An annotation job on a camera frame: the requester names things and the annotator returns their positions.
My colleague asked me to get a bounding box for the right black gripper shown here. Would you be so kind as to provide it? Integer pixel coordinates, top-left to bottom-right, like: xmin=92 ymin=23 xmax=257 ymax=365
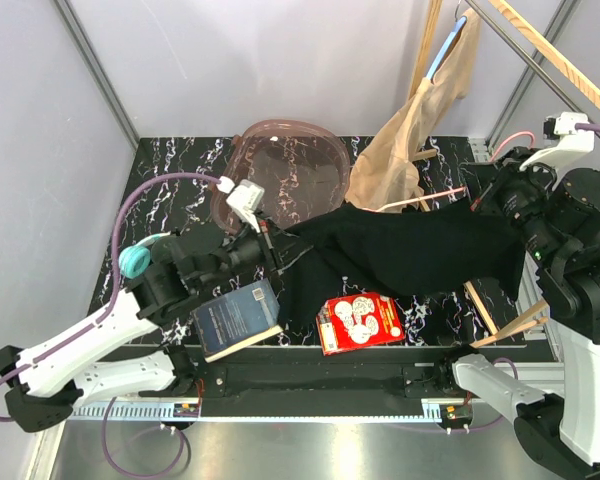
xmin=461 ymin=143 xmax=567 ymax=267

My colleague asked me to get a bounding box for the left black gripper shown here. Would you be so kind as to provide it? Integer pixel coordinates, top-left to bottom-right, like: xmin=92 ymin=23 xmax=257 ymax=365
xmin=199 ymin=208 xmax=314 ymax=293

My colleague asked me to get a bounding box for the pink wire hanger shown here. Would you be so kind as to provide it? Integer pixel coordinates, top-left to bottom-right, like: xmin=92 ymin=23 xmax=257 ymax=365
xmin=374 ymin=130 xmax=537 ymax=214

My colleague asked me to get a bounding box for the black t shirt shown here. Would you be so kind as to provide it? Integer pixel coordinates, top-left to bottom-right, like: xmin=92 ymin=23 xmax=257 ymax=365
xmin=279 ymin=199 xmax=525 ymax=330

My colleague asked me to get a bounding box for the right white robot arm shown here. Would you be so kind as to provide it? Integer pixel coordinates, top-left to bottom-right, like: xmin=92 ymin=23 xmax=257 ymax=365
xmin=433 ymin=147 xmax=600 ymax=479

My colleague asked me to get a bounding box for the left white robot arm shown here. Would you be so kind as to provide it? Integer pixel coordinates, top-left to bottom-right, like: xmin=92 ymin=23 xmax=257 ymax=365
xmin=0 ymin=220 xmax=294 ymax=433

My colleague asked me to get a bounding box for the beige t shirt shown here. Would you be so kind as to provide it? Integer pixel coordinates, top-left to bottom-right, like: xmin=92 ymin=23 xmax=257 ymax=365
xmin=345 ymin=9 xmax=481 ymax=213

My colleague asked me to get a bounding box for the blue hanger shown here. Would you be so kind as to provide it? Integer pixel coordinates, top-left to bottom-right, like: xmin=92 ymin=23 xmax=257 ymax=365
xmin=425 ymin=16 xmax=467 ymax=80

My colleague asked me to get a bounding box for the dark blue book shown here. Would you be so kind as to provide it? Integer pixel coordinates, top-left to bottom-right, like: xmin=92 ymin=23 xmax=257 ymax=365
xmin=193 ymin=279 xmax=282 ymax=363

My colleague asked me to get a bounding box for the red printed package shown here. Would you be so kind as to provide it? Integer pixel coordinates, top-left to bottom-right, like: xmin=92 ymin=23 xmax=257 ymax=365
xmin=316 ymin=293 xmax=406 ymax=356

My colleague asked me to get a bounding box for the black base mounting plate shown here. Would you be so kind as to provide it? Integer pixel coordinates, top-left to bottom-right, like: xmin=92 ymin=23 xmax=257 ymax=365
xmin=138 ymin=344 xmax=501 ymax=419

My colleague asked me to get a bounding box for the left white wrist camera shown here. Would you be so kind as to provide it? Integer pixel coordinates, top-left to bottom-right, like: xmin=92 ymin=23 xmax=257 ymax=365
xmin=226 ymin=179 xmax=265 ymax=233

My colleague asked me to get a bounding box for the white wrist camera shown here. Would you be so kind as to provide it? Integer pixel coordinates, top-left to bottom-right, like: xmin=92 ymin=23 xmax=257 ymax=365
xmin=519 ymin=112 xmax=595 ymax=171
xmin=226 ymin=179 xmax=265 ymax=233

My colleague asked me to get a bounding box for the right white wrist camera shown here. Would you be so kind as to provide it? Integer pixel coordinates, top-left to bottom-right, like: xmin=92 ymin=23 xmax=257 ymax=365
xmin=519 ymin=112 xmax=595 ymax=171

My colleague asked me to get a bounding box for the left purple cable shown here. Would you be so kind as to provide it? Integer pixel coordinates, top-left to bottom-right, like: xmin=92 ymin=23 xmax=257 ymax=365
xmin=0 ymin=172 xmax=231 ymax=474

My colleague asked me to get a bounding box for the wooden clothes rack frame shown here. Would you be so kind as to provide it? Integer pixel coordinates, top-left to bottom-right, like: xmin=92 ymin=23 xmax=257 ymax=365
xmin=410 ymin=1 xmax=600 ymax=348

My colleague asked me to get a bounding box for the metal hanging rail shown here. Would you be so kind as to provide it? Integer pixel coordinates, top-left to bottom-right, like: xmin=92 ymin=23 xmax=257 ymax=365
xmin=468 ymin=1 xmax=600 ymax=142

